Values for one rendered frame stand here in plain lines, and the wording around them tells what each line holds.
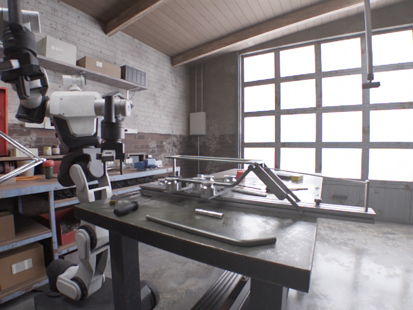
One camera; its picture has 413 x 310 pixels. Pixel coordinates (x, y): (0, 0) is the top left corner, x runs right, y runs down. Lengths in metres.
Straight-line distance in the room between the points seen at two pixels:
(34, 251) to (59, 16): 2.41
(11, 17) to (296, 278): 0.97
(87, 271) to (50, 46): 2.07
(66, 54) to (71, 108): 1.49
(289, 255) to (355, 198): 3.40
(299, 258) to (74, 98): 1.18
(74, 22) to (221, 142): 2.88
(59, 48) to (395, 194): 4.58
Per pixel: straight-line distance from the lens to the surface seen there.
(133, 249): 0.93
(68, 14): 3.18
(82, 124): 1.23
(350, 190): 3.81
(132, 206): 0.74
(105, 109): 0.83
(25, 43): 0.85
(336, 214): 0.73
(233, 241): 0.49
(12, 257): 2.01
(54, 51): 2.64
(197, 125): 4.22
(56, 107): 1.25
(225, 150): 4.03
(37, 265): 2.10
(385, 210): 3.95
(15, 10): 0.88
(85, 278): 1.46
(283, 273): 0.45
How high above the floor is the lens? 1.09
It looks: 2 degrees down
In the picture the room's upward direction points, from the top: straight up
